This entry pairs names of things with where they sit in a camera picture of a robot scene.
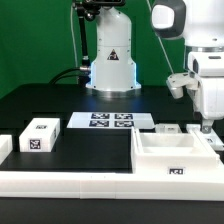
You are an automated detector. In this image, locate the white cabinet door panel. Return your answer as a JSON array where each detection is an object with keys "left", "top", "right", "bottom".
[{"left": 155, "top": 123, "right": 181, "bottom": 134}]

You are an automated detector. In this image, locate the white cabinet top block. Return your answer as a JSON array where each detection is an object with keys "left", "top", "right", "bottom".
[{"left": 19, "top": 118, "right": 60, "bottom": 152}]

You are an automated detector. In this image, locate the black cable bundle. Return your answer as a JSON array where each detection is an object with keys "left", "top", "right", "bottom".
[{"left": 48, "top": 65, "right": 93, "bottom": 85}]

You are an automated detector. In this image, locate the white block at left edge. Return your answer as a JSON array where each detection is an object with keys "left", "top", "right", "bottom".
[{"left": 0, "top": 135, "right": 13, "bottom": 165}]

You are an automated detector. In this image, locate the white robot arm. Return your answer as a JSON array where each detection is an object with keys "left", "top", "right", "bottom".
[{"left": 86, "top": 0, "right": 224, "bottom": 130}]

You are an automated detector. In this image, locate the white U-shaped obstacle fence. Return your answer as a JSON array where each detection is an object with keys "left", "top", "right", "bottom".
[{"left": 0, "top": 161, "right": 224, "bottom": 201}]

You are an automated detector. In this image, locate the white cabinet body box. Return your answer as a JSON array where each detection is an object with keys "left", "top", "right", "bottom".
[{"left": 131, "top": 128, "right": 222, "bottom": 176}]

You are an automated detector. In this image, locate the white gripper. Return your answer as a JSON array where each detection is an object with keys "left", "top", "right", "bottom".
[{"left": 187, "top": 52, "right": 224, "bottom": 134}]

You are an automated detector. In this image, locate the white base tag plate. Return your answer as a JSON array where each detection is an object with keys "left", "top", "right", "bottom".
[{"left": 67, "top": 112, "right": 155, "bottom": 129}]

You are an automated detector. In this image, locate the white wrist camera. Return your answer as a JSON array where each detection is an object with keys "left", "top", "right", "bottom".
[{"left": 166, "top": 73, "right": 195, "bottom": 99}]

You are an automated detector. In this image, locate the black camera stand pole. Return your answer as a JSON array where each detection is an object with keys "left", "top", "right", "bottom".
[{"left": 72, "top": 0, "right": 126, "bottom": 84}]

